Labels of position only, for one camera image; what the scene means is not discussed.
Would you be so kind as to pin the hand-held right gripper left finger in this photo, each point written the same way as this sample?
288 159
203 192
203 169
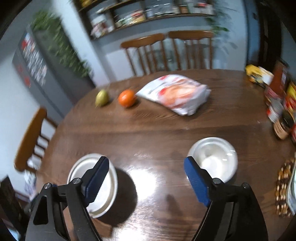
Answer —
97 183

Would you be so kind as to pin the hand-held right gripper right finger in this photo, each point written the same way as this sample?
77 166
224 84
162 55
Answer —
197 183

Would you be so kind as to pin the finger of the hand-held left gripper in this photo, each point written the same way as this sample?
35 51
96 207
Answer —
32 205

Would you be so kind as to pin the large grey-white bowl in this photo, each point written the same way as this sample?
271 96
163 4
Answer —
70 173

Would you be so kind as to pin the small white ramekin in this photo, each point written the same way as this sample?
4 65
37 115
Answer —
217 162

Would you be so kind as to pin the dark furniture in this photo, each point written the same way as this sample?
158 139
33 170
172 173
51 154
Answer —
9 204

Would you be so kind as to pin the wooden chair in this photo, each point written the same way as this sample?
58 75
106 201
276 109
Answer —
143 41
30 139
192 34

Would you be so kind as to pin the green pear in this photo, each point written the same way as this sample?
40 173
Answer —
102 98

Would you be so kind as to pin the beaded wooden trivet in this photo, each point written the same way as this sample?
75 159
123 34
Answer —
283 185

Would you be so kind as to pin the orange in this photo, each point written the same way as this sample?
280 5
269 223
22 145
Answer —
126 98

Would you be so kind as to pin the white and red snack bag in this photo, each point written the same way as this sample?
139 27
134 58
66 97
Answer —
178 92

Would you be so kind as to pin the white dish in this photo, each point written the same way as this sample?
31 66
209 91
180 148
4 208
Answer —
292 190

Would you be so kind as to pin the grey refrigerator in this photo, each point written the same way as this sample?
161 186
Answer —
57 88

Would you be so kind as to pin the dark lid glass jar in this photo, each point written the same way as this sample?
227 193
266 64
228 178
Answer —
284 127

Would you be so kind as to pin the red labelled can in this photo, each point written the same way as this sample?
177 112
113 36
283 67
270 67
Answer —
275 109

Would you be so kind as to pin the yellow snack packet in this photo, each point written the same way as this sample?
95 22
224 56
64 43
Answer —
259 74

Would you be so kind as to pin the yellow and red tin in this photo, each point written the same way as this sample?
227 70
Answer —
291 97

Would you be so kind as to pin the tall red carton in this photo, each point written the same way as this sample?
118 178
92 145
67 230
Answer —
281 76

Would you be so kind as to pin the group of fridge magnets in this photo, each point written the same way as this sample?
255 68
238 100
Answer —
34 60

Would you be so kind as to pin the trailing green vine plant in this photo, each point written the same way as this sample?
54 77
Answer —
60 41

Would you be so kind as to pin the green hanging plant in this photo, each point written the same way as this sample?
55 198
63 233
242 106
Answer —
218 25

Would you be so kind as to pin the row of shelf jars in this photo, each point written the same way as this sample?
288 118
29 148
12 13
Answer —
134 16

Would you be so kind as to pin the wooden wall shelf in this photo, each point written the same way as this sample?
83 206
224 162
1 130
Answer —
143 22

